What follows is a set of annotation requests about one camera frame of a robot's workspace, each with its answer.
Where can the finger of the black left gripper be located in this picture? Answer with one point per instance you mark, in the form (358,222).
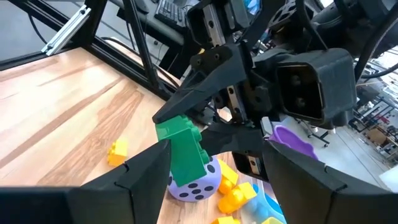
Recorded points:
(211,74)
(236,138)

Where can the black table frame rail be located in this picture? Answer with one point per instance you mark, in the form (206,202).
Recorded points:
(136,46)

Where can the purple plastic bucket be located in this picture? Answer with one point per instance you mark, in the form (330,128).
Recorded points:
(292,141)

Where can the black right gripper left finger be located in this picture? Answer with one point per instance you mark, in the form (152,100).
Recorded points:
(93,202)

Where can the long green toy block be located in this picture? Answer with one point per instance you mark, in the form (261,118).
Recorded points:
(186,149)

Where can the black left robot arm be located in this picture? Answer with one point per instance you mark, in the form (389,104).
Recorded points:
(342,28)

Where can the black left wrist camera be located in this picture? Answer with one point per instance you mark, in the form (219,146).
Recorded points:
(314,90)

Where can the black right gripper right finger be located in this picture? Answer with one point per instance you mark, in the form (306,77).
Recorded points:
(326,202)

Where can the black computer keyboard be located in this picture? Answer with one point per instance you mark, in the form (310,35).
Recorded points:
(171,14)

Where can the silver aluminium extrusion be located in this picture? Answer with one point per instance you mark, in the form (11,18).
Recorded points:
(65,31)

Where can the lavender foam dice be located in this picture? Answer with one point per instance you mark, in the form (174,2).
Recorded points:
(199,189)

